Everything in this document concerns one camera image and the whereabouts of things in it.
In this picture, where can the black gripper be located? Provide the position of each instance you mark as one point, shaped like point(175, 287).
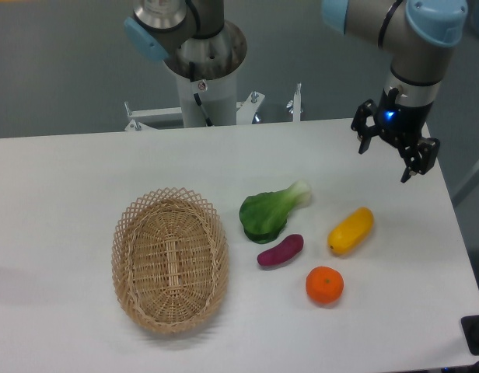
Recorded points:
point(400, 126)

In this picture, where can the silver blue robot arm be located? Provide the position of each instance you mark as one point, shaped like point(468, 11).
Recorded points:
point(204, 51)

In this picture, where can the green bok choy vegetable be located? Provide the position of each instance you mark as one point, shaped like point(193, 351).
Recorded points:
point(264, 216)

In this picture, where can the yellow mango fruit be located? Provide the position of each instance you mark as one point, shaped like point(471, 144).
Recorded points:
point(350, 232)

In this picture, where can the purple sweet potato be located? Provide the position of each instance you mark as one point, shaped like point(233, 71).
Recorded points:
point(283, 252)

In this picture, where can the orange tangerine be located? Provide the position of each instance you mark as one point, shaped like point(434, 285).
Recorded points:
point(324, 285)

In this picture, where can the black device at table edge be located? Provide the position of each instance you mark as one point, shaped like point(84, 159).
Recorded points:
point(470, 326)

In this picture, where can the woven wicker basket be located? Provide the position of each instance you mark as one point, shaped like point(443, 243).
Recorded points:
point(170, 261)

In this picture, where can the white metal mounting frame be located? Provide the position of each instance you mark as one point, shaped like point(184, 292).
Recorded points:
point(247, 112)

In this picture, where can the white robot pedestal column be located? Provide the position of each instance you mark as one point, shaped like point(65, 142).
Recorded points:
point(208, 103)

